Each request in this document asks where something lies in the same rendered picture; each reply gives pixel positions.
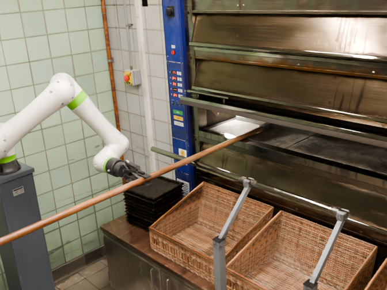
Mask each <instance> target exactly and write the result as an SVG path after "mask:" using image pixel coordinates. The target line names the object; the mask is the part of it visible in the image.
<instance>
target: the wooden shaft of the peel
mask: <svg viewBox="0 0 387 290"><path fill-rule="evenodd" d="M262 130H263V127H262V126H260V127H257V128H255V129H253V130H250V131H248V132H246V133H243V134H241V135H238V136H236V137H235V138H232V139H229V140H227V141H225V142H223V143H220V144H217V145H216V146H213V147H211V148H208V149H206V150H204V151H201V152H199V153H197V154H195V155H192V156H190V157H188V158H185V159H183V160H180V161H178V162H176V163H174V164H171V165H169V166H167V167H164V168H162V169H159V170H157V171H155V172H153V173H150V174H149V175H151V177H150V178H147V179H145V178H143V177H141V178H138V179H137V180H134V181H131V182H129V183H127V184H125V185H122V186H120V187H118V188H116V189H113V190H110V191H109V192H106V193H104V194H101V195H99V196H97V197H94V198H92V199H90V200H88V201H85V202H83V203H80V204H78V205H76V206H73V207H71V208H69V209H66V210H64V211H62V212H60V213H57V214H55V215H52V216H50V217H48V218H46V219H43V220H41V221H39V222H36V223H34V224H31V225H30V226H27V227H24V228H22V229H20V230H18V231H15V232H13V233H11V234H8V235H6V236H3V237H1V238H0V247H1V246H3V245H5V244H7V243H10V242H12V241H15V240H16V239H18V238H21V237H23V236H26V235H28V234H30V233H32V232H34V231H37V230H39V229H41V228H43V227H46V226H48V225H50V224H52V223H55V222H57V221H59V220H62V219H64V218H66V217H68V216H71V215H73V214H75V213H77V212H80V211H82V210H84V209H87V208H89V207H91V206H93V205H96V204H98V203H100V202H102V201H104V200H107V199H110V198H111V197H113V196H116V195H118V194H121V193H123V192H125V191H127V190H129V189H132V188H134V187H136V186H138V185H141V184H143V183H145V182H147V181H150V180H152V179H154V178H157V177H159V176H161V175H163V174H166V173H168V172H170V171H172V170H174V169H177V168H179V167H182V166H184V165H186V164H188V163H191V162H193V161H195V160H197V159H199V158H202V157H204V156H206V155H208V154H211V153H213V152H215V151H218V150H220V149H222V148H224V147H227V146H229V145H231V144H233V143H236V142H238V141H240V140H243V139H245V138H247V137H249V136H252V135H254V134H256V133H258V132H261V131H262Z"/></svg>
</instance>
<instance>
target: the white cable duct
mask: <svg viewBox="0 0 387 290"><path fill-rule="evenodd" d="M134 5H135V17H136V29H137V35H138V47H139V58H140V65H141V77H142V88H143V100H144V106H145V118H146V129H147V141H148V148H149V159H150V171H151V173H153V172H155V171H156V165H155V153H154V152H153V151H151V147H152V146H154V141H153V129H152V122H151V110H150V97H149V85H148V78H147V66H146V54H145V42H144V35H143V22H142V11H141V0H134Z"/></svg>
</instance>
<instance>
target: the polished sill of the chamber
mask: <svg viewBox="0 0 387 290"><path fill-rule="evenodd" d="M199 136H201V137H204V138H208V139H211V140H215V141H218V142H222V143H223V142H225V141H227V140H229V139H232V138H235V137H236V136H234V135H230V134H227V133H223V132H219V131H215V130H211V129H207V128H204V129H201V130H199ZM231 145H232V146H236V147H240V148H244V149H247V150H251V151H254V152H258V153H261V154H265V155H269V156H272V157H276V158H279V159H283V160H286V161H290V162H294V163H297V164H300V165H304V166H308V167H312V168H315V169H319V170H322V171H326V172H329V173H333V174H337V175H340V176H343V177H347V178H351V179H354V180H358V181H362V182H365V183H368V184H372V185H376V186H380V187H383V188H387V175H386V174H381V173H377V172H374V171H370V170H366V169H361V168H358V167H355V166H350V165H346V164H343V163H339V162H335V161H330V160H327V159H324V158H319V157H315V156H312V155H308V154H304V153H301V152H296V151H292V150H288V149H285V148H281V147H277V146H273V145H270V144H265V143H261V142H257V141H254V140H250V139H246V138H245V139H243V140H240V141H238V142H236V143H233V144H231Z"/></svg>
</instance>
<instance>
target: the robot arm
mask: <svg viewBox="0 0 387 290"><path fill-rule="evenodd" d="M64 106H67V107H68V108H69V109H70V110H71V111H72V112H73V113H74V114H76V115H77V116H78V117H79V118H80V119H82V120H83V121H84V122H85V123H86V124H87V125H88V126H89V127H90V128H91V129H92V130H94V132H95V133H96V134H98V136H99V137H100V138H101V139H102V140H103V141H104V142H105V144H106V146H105V147H104V148H103V149H102V150H101V151H100V152H99V153H98V154H96V155H95V157H94V158H93V166H94V168H95V169H96V170H97V171H99V172H101V173H108V174H110V175H112V176H114V177H121V178H125V179H126V180H127V183H129V182H131V181H134V180H137V179H138V177H136V176H134V174H132V173H136V174H137V175H138V176H140V177H143V178H145V179H147V178H150V177H151V175H149V174H146V173H145V172H144V171H142V170H140V168H141V167H140V166H138V165H136V164H134V163H133V162H131V161H130V160H129V159H128V160H125V161H123V160H121V159H119V158H120V157H121V156H122V155H123V154H124V153H125V152H126V151H127V150H128V148H129V145H130V144H129V141H128V139H127V138H126V137H125V136H124V135H123V134H122V133H121V132H119V131H118V130H117V129H116V128H115V127H114V126H113V125H112V124H111V123H110V122H109V121H108V120H107V119H106V118H105V116H104V115H103V114H102V113H101V112H100V111H99V110H98V108H97V107H96V106H95V104H94V103H93V102H92V100H91V99H90V97H89V96H88V95H87V94H86V93H85V92H84V91H83V90H82V88H81V87H80V86H79V85H78V84H77V83H76V81H75V80H74V79H73V78H72V77H71V76H70V75H69V74H66V73H58V74H55V75H54V76H53V77H52V78H51V80H50V84H49V86H48V87H47V88H46V89H45V90H44V91H43V92H42V93H41V94H40V95H39V96H38V97H37V98H35V99H34V100H33V101H32V102H31V103H30V104H29V105H28V106H27V107H25V108H24V109H23V110H22V111H21V112H19V113H18V114H16V115H15V116H14V117H13V118H11V119H10V120H9V121H7V122H5V123H0V176H3V175H9V174H13V173H15V172H17V171H19V170H20V169H21V164H20V163H19V162H18V160H17V157H16V147H15V145H16V144H17V143H18V142H19V141H20V140H21V139H22V138H23V137H24V136H25V135H26V134H28V133H29V132H30V131H31V130H33V129H34V128H35V127H36V126H37V125H39V124H40V123H41V122H42V121H44V120H45V119H46V118H48V117H50V116H51V115H52V114H54V113H55V112H57V111H58V110H60V109H62V108H63V107H64ZM129 179H131V180H129Z"/></svg>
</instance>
